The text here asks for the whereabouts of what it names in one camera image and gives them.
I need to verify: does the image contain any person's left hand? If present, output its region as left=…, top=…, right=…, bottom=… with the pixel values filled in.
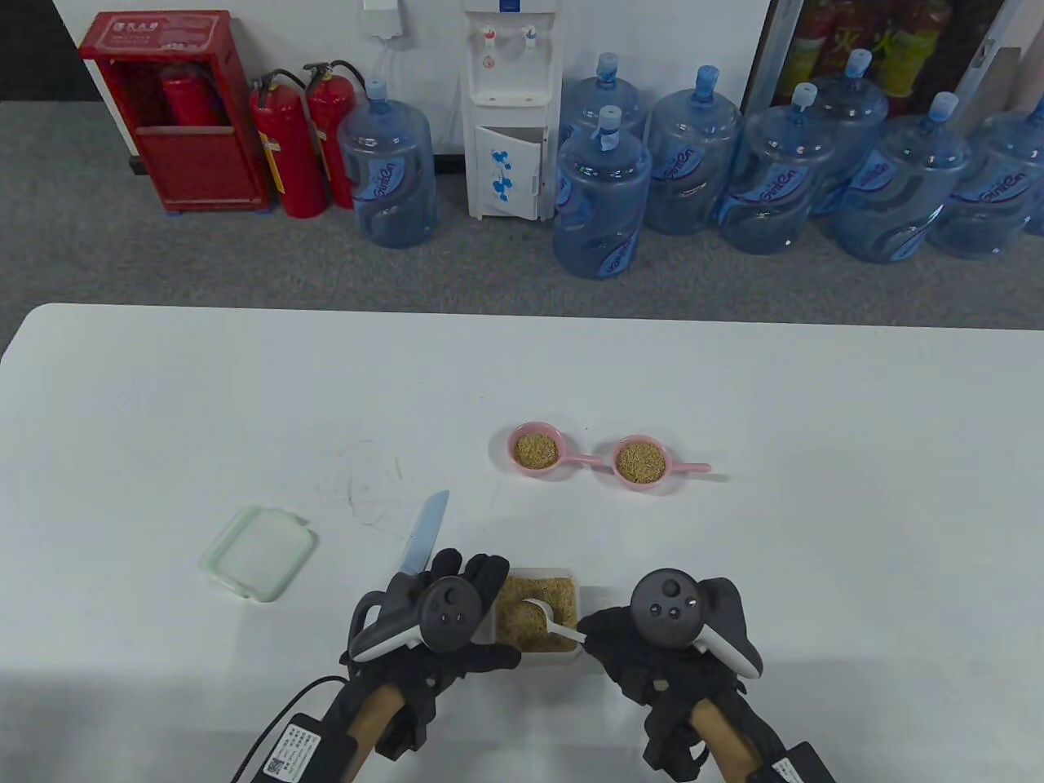
left=343, top=548, right=523, bottom=723

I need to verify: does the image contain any person's left forearm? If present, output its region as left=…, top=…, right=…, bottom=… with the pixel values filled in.
left=322, top=681, right=433, bottom=783

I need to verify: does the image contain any row of blue water jugs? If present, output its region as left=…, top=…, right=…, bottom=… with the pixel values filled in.
left=552, top=49, right=1044, bottom=281

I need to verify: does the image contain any black cable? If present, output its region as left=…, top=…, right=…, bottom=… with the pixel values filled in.
left=231, top=675, right=347, bottom=783

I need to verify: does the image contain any person's right hand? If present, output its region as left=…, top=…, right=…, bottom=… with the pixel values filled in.
left=577, top=604, right=747, bottom=719

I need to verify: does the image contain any white wall box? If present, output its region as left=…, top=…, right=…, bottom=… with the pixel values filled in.
left=361, top=0, right=406, bottom=39

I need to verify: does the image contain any red fire extinguisher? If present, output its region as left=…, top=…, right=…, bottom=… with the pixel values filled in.
left=303, top=60, right=366, bottom=210
left=249, top=69, right=329, bottom=219

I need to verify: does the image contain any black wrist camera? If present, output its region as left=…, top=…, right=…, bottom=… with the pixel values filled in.
left=379, top=706, right=433, bottom=759
left=643, top=710, right=710, bottom=772

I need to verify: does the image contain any large blue water bottle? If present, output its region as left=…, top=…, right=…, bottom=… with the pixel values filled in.
left=337, top=78, right=441, bottom=249

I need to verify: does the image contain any white sesame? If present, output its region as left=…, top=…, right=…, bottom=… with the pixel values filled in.
left=498, top=576, right=580, bottom=653

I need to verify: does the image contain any black labelled wrist box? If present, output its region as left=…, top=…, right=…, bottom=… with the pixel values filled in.
left=746, top=742, right=837, bottom=783
left=261, top=714, right=357, bottom=783

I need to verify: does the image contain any clear green-rimmed container lid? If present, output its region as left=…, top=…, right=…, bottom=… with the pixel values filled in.
left=200, top=504, right=317, bottom=604

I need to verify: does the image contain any red fire extinguisher cabinet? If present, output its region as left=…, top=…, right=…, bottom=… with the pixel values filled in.
left=79, top=10, right=274, bottom=217

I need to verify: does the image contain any small white sesame portion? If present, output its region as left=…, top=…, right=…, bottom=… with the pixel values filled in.
left=616, top=440, right=666, bottom=484
left=514, top=432, right=561, bottom=471

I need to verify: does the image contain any person's right forearm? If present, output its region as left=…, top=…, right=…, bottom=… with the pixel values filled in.
left=644, top=693, right=816, bottom=783

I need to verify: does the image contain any red extinguisher inside cabinet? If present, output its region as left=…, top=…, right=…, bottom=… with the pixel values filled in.
left=159, top=65, right=225, bottom=127

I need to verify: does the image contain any black grey hand controller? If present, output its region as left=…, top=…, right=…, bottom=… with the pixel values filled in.
left=349, top=575, right=484, bottom=663
left=630, top=568, right=765, bottom=679

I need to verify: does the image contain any clear plastic sesame container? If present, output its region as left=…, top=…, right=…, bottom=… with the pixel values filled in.
left=492, top=568, right=584, bottom=666

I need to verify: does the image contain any light blue plastic knife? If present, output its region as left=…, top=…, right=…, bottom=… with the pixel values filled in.
left=398, top=490, right=451, bottom=578

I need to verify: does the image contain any grey leaning panel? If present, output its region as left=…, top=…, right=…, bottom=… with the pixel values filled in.
left=950, top=45, right=1024, bottom=123

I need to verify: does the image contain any white plastic coffee spoon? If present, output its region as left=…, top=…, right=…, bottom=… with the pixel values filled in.
left=522, top=598, right=586, bottom=645

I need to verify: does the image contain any white water dispenser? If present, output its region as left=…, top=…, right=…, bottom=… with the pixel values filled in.
left=459, top=0, right=565, bottom=223

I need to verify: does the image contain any pink handled bowl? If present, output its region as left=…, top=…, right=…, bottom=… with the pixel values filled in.
left=507, top=422, right=608, bottom=480
left=612, top=435, right=712, bottom=492

